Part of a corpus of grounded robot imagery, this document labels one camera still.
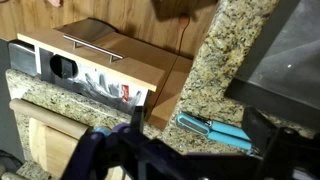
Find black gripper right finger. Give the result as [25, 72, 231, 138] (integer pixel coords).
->
[240, 106, 320, 180]

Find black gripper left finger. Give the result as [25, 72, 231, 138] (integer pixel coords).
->
[61, 105, 188, 180]

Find wooden drawer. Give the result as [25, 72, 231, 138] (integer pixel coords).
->
[16, 28, 167, 116]

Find clear plastic cutlery bag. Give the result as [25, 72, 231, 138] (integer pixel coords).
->
[71, 64, 149, 116]

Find wooden sink cabinet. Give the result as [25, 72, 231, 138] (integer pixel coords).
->
[146, 54, 194, 130]

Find dark kitchen sink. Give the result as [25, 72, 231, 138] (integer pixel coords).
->
[224, 0, 320, 131]

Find wooden cutting board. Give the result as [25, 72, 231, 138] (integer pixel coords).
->
[28, 117, 124, 180]

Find long brown roll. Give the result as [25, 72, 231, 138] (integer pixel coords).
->
[9, 98, 93, 140]

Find stainless steel trash can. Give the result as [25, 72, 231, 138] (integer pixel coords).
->
[54, 18, 118, 44]

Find teal handled can opener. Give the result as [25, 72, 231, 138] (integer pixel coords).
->
[175, 112, 253, 152]

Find steel bar drawer handle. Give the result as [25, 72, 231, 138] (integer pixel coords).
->
[63, 34, 125, 64]

